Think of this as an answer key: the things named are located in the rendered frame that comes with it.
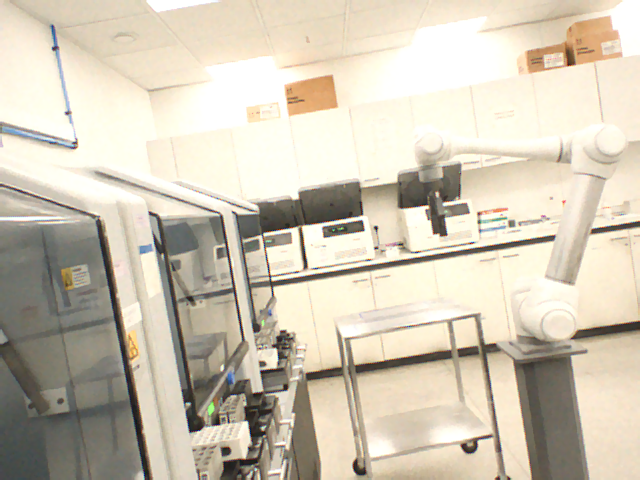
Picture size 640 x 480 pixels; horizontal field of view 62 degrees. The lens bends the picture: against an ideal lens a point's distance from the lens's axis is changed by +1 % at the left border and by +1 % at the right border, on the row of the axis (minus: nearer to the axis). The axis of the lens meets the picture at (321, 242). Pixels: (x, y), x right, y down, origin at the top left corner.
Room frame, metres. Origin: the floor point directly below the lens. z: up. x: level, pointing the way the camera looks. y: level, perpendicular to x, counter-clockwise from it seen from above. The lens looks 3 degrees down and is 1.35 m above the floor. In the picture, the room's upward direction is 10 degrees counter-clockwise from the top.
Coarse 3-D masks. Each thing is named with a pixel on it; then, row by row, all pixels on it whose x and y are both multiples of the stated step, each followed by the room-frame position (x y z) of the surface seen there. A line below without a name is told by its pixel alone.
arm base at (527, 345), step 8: (520, 336) 2.02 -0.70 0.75; (512, 344) 2.10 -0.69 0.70; (520, 344) 2.03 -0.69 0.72; (528, 344) 1.99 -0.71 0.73; (536, 344) 1.98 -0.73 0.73; (544, 344) 1.97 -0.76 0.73; (552, 344) 1.97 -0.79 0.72; (560, 344) 1.97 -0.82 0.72; (568, 344) 1.96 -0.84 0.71; (528, 352) 1.96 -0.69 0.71; (536, 352) 1.96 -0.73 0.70
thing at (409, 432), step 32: (352, 320) 2.50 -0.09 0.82; (384, 320) 2.39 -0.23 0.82; (416, 320) 2.28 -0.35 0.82; (448, 320) 2.24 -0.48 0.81; (480, 320) 2.25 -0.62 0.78; (480, 352) 2.26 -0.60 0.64; (352, 384) 2.21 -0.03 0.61; (352, 416) 2.63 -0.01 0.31; (384, 416) 2.64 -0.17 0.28; (416, 416) 2.58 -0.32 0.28; (448, 416) 2.52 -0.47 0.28; (384, 448) 2.29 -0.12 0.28; (416, 448) 2.25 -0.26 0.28
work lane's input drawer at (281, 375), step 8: (280, 360) 2.02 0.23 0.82; (288, 360) 2.04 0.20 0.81; (280, 368) 1.92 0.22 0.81; (288, 368) 1.99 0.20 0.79; (264, 376) 1.91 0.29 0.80; (272, 376) 1.91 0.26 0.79; (280, 376) 1.91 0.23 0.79; (288, 376) 1.95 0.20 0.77; (264, 384) 1.91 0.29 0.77; (272, 384) 1.91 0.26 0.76; (280, 384) 1.91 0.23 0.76; (288, 384) 1.91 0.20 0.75
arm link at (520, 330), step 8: (520, 280) 2.02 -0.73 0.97; (528, 280) 2.00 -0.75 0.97; (512, 288) 2.04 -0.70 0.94; (520, 288) 2.00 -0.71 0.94; (528, 288) 1.98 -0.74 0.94; (512, 296) 2.03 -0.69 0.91; (520, 296) 1.98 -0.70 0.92; (512, 304) 2.04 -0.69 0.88; (520, 304) 1.95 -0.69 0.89; (512, 312) 2.05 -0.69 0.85; (520, 328) 2.01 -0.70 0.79; (528, 336) 1.99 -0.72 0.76
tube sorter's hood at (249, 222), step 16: (240, 208) 2.29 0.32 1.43; (240, 224) 1.94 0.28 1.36; (256, 224) 2.35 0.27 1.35; (240, 240) 1.90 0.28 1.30; (256, 240) 2.27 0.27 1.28; (256, 256) 2.19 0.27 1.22; (256, 272) 2.12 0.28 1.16; (256, 288) 2.05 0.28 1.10; (272, 288) 2.49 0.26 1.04; (256, 304) 1.98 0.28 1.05; (272, 304) 2.32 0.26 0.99; (256, 320) 1.90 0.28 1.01
